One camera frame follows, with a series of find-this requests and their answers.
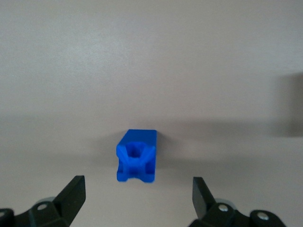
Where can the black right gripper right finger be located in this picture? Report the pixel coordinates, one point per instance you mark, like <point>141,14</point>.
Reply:
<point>201,201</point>

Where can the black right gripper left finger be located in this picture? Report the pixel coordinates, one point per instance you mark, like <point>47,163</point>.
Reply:
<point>71,198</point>

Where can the blue plastic part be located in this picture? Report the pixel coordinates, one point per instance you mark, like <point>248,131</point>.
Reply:
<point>139,137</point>

